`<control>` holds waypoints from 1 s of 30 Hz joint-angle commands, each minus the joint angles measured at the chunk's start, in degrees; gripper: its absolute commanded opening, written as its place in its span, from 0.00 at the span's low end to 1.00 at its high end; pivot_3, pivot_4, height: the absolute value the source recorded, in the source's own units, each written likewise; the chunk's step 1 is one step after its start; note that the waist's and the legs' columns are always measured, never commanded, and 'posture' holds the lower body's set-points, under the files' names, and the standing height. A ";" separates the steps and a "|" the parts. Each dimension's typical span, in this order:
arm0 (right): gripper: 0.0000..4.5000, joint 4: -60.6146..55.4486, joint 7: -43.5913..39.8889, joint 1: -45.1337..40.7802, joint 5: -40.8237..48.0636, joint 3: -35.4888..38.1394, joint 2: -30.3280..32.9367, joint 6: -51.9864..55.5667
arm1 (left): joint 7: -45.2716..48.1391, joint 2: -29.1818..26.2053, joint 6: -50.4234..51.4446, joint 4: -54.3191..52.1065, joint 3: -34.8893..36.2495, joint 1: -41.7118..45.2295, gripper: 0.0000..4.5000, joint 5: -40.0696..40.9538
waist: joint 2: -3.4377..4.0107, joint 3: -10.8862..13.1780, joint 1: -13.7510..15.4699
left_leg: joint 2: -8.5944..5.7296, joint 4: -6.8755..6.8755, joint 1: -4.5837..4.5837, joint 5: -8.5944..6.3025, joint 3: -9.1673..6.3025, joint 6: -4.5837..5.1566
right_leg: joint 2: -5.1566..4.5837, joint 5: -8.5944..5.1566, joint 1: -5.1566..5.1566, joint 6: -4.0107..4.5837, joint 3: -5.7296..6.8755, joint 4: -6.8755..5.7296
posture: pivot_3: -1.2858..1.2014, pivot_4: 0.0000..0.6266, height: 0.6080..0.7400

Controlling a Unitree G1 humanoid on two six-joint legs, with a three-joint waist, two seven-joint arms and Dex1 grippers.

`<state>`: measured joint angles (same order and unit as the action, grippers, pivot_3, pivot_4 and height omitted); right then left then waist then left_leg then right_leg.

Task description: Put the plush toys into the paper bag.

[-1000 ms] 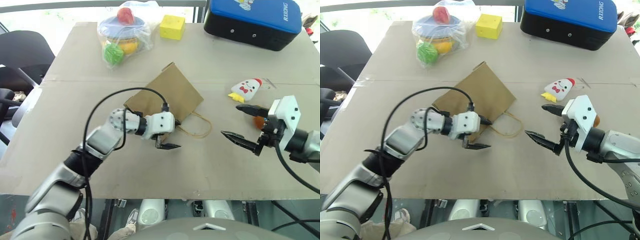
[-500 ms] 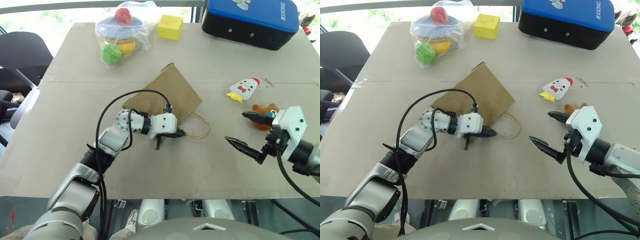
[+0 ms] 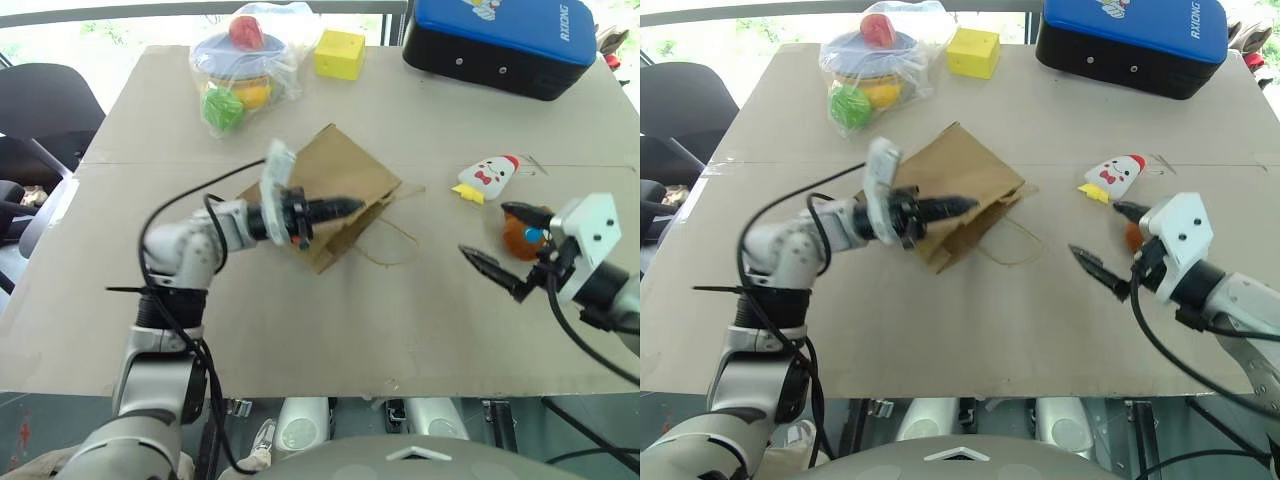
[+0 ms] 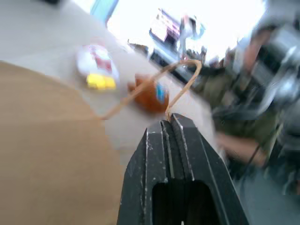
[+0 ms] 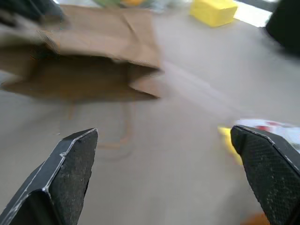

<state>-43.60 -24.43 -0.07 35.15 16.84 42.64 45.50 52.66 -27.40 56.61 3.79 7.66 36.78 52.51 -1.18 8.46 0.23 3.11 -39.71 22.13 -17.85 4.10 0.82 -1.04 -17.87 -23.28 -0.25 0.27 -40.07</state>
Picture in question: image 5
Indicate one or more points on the black object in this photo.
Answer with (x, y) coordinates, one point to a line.
(284, 25)

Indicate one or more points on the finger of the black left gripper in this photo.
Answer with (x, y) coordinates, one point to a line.
(25, 11)

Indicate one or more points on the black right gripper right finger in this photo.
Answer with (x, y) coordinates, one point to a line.
(267, 168)

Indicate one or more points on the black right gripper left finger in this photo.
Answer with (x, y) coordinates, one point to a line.
(63, 178)

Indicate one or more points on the orange plush toy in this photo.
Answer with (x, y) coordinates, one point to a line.
(255, 219)

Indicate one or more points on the brown paper bag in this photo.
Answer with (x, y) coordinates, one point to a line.
(98, 54)

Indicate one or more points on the yellow block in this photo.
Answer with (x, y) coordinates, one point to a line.
(213, 11)

